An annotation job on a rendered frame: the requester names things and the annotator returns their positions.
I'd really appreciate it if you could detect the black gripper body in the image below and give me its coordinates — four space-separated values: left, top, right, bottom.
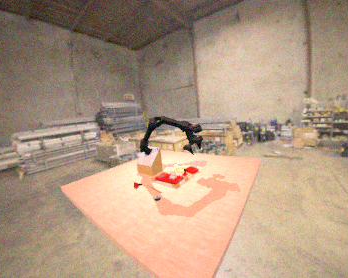
183 134 195 150

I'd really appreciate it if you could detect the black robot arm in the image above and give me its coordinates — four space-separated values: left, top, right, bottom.
139 116 203 155

